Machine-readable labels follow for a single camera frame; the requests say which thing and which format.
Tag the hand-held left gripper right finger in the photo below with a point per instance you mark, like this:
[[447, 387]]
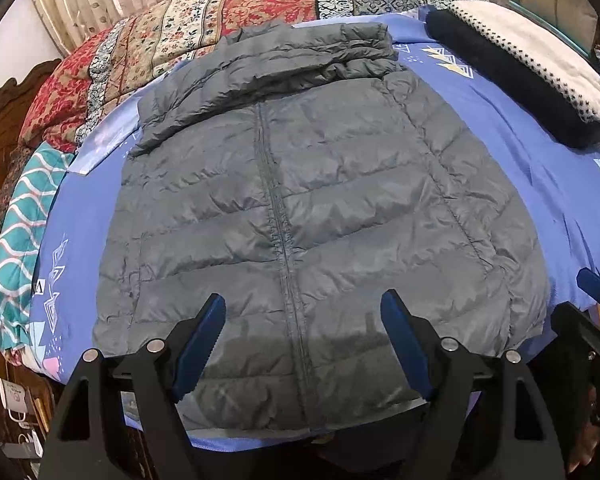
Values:
[[400, 332]]

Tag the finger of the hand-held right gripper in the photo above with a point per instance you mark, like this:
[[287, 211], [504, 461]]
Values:
[[597, 287]]

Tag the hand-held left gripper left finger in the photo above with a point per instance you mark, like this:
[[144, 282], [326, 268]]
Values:
[[202, 335]]

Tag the grey puffer jacket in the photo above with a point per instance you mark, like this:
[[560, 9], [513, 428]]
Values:
[[330, 200]]

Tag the person's right hand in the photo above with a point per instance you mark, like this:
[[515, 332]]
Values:
[[582, 452]]

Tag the blue patterned bedsheet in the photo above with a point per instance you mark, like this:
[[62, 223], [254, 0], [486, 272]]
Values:
[[520, 160]]

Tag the teal wavy patterned cloth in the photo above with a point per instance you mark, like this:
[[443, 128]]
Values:
[[20, 240]]

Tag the black fuzzy garment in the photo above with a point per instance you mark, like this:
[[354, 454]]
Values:
[[510, 80]]

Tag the white knit sweater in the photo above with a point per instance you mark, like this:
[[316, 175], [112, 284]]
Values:
[[535, 45]]

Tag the carved wooden headboard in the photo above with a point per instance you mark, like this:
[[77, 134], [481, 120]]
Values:
[[5, 125]]

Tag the floral patchwork quilt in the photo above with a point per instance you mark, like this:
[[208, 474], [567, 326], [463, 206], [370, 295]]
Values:
[[180, 25]]

